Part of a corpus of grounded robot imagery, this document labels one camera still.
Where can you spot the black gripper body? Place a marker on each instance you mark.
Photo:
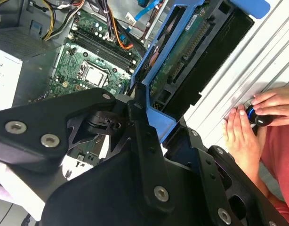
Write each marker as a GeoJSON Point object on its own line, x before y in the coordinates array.
{"type": "Point", "coordinates": [106, 200]}

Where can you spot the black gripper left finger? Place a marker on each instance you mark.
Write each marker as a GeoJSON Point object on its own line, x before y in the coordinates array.
{"type": "Point", "coordinates": [41, 113]}

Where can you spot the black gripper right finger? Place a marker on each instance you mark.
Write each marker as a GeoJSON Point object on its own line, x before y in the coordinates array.
{"type": "Point", "coordinates": [211, 183]}

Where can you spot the hard disk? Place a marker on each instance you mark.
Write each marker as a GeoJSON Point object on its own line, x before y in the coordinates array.
{"type": "Point", "coordinates": [205, 66]}

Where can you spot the person's left hand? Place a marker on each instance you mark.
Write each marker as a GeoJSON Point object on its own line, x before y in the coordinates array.
{"type": "Point", "coordinates": [243, 136]}

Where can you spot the person's right hand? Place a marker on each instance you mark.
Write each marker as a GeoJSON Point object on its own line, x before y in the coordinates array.
{"type": "Point", "coordinates": [278, 103]}

